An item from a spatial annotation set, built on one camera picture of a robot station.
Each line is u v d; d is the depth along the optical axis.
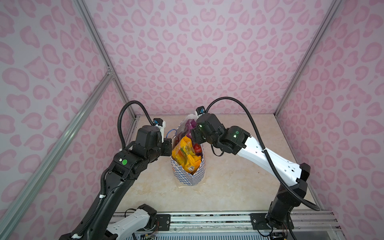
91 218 0.36
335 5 0.69
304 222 0.75
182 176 0.72
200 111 0.58
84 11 0.69
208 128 0.49
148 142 0.46
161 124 0.57
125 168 0.40
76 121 0.65
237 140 0.45
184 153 0.71
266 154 0.43
